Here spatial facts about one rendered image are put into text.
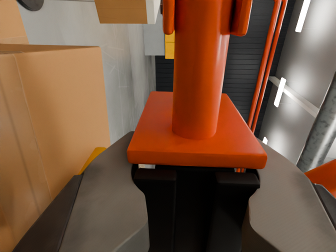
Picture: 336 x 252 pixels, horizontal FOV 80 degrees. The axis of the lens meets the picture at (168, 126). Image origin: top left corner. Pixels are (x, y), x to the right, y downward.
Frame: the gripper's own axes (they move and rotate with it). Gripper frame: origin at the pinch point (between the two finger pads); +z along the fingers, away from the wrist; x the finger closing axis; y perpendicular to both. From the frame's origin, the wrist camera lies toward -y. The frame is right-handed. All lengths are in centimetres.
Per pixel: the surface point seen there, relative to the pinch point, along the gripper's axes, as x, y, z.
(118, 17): -44, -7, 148
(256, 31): 359, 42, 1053
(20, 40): -66, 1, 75
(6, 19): -66, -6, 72
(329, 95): 356, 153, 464
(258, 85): 304, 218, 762
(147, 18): -24, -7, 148
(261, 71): 305, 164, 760
